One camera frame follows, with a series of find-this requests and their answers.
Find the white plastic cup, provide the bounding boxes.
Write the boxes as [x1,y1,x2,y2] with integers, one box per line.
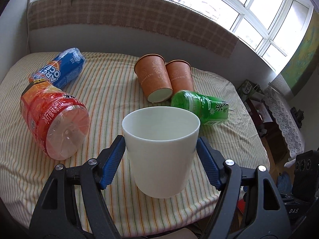
[122,106,201,199]

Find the orange paper cup right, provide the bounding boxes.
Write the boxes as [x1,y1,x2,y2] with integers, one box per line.
[165,59,194,95]

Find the orange paper cup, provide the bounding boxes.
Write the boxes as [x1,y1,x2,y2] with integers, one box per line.
[134,53,172,103]
[165,59,194,95]

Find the orange paper cup left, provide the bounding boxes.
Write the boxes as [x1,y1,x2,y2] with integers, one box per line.
[134,53,172,103]

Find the orange lemon drink bottle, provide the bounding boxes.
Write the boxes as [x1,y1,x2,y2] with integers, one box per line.
[20,79,90,161]

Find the white lace cloth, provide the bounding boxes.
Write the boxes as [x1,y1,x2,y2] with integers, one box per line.
[264,86,305,161]

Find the green tea bottle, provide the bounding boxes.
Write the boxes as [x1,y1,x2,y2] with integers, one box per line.
[171,90,229,125]

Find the green paper bag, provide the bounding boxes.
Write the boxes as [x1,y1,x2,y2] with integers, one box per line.
[237,79,265,102]

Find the blue drink bottle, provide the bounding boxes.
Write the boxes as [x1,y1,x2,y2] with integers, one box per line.
[29,48,85,89]

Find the world map poster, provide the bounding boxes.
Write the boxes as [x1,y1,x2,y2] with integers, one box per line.
[280,12,318,99]

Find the brown plaid cloth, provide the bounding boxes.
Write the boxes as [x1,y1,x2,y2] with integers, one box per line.
[27,0,238,58]

